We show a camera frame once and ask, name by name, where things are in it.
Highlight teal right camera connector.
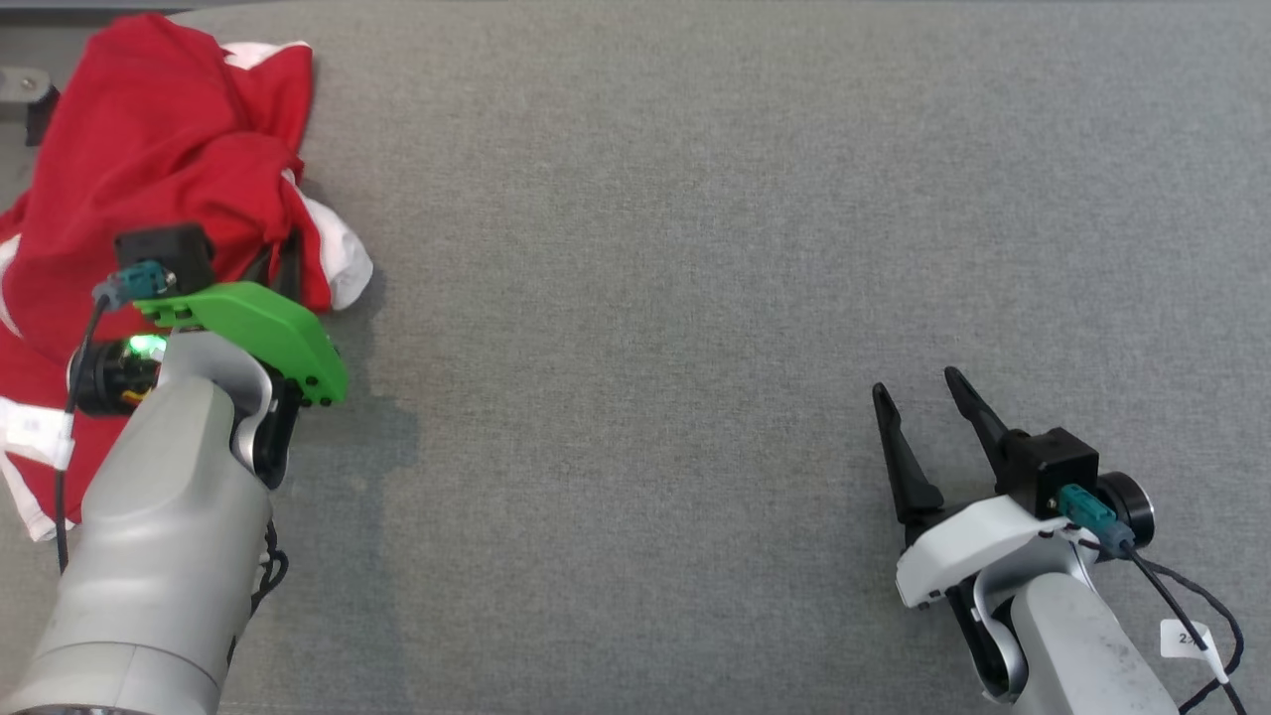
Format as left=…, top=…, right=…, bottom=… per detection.
left=1057, top=485, right=1135, bottom=558

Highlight white cable label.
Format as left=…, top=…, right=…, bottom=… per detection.
left=0, top=397, right=76, bottom=470
left=1160, top=619, right=1218, bottom=662

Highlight white left cable label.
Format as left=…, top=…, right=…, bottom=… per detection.
left=0, top=397, right=76, bottom=470

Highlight thin black camera cable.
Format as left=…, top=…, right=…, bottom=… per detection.
left=55, top=296, right=110, bottom=575
left=1092, top=536, right=1248, bottom=715

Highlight teal left camera connector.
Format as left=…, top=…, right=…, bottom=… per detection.
left=93, top=260, right=180, bottom=310

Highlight thin black left camera cable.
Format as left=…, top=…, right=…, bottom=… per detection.
left=55, top=296, right=110, bottom=575

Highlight teal camera connector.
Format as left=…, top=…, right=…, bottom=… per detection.
left=93, top=260, right=180, bottom=310
left=1057, top=485, right=1135, bottom=558

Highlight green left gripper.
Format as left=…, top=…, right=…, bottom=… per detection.
left=134, top=233, right=349, bottom=407

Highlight grey metal bracket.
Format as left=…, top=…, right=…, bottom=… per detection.
left=0, top=66, right=61, bottom=148

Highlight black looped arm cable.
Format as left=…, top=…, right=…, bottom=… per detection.
left=248, top=521, right=290, bottom=619

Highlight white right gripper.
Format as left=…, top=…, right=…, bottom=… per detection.
left=872, top=367, right=1099, bottom=609

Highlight thin black right camera cable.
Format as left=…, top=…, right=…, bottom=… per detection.
left=1092, top=536, right=1248, bottom=715

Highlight white right cable label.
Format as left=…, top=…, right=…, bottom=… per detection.
left=1160, top=619, right=1218, bottom=662

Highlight red basketball jersey white sleeves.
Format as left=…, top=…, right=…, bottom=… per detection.
left=18, top=12, right=374, bottom=321

